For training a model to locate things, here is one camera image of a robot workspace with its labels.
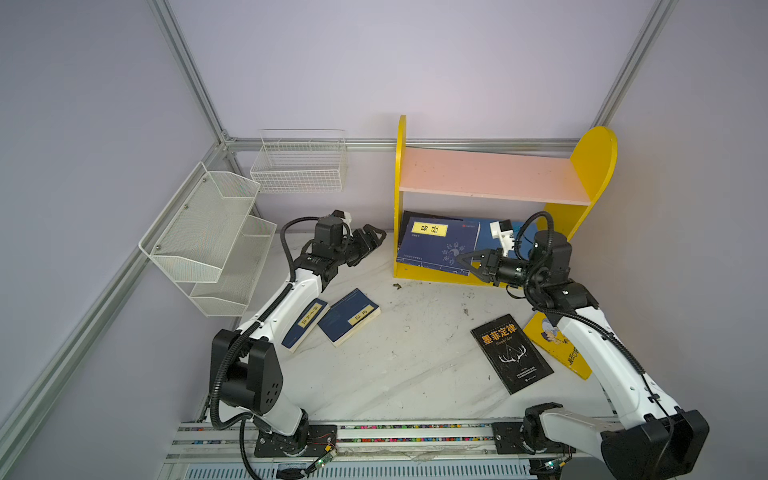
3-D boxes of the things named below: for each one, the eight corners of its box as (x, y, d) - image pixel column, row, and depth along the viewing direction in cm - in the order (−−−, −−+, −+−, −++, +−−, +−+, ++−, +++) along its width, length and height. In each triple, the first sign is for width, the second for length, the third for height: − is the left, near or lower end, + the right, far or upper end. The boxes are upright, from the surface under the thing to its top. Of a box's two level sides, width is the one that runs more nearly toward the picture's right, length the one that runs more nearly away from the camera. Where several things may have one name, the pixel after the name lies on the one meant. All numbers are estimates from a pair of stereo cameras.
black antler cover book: (510, 395, 82) (513, 393, 81) (469, 333, 94) (471, 330, 93) (551, 373, 86) (554, 371, 84) (506, 316, 98) (508, 313, 97)
